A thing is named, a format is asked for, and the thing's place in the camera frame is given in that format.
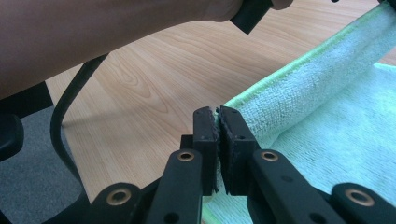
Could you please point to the black chair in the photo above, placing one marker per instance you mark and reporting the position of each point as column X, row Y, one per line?
column 12, row 137

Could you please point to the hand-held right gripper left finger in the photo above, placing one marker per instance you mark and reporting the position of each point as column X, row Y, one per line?
column 207, row 140

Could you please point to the green microfibre cloth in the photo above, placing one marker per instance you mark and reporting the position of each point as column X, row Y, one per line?
column 327, row 124

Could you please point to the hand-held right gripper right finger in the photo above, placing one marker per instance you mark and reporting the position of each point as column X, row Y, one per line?
column 236, row 149

